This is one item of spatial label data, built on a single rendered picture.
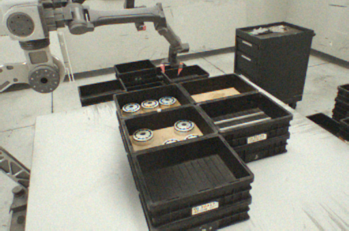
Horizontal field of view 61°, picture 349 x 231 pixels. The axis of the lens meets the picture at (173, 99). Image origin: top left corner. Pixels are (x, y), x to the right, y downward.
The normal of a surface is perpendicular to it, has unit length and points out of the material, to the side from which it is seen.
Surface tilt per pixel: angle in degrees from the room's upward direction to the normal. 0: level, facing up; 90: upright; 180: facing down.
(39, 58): 90
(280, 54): 90
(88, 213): 0
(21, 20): 90
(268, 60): 90
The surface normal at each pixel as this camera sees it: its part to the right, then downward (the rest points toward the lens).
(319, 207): -0.05, -0.89
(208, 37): 0.35, 0.42
